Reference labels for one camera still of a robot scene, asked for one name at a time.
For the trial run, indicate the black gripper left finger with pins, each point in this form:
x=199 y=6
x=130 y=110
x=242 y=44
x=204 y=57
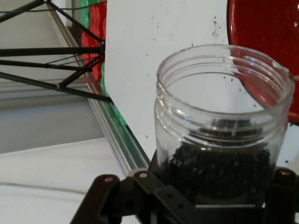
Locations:
x=144 y=198

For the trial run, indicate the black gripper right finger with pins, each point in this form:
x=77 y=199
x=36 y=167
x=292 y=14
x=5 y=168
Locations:
x=285 y=198

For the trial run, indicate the clear jar of black seeds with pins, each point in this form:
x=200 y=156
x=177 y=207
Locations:
x=210 y=175

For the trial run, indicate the green foam block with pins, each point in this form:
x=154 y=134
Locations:
x=116 y=112
x=85 y=14

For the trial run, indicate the red bowl with black rim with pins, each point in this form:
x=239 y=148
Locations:
x=264 y=25

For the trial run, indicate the red foam block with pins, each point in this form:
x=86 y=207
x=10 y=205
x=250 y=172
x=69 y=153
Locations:
x=95 y=30

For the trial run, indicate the black tripod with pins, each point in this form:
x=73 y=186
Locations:
x=46 y=51

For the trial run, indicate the aluminium wall rail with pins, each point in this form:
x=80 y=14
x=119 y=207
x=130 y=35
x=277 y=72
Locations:
x=116 y=140

